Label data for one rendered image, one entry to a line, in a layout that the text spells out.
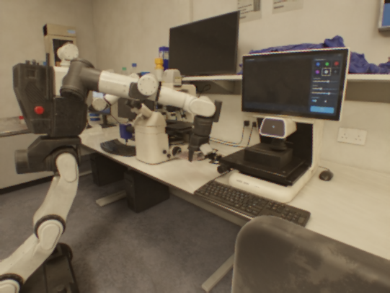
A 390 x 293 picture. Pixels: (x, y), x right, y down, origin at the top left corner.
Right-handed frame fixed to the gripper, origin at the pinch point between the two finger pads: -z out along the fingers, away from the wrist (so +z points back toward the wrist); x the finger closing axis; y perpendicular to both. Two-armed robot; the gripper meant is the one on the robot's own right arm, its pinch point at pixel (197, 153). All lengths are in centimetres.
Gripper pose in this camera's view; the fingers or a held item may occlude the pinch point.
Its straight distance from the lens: 102.6
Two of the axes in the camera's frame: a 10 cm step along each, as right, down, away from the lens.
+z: 1.5, -9.0, -4.0
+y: -7.2, -3.8, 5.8
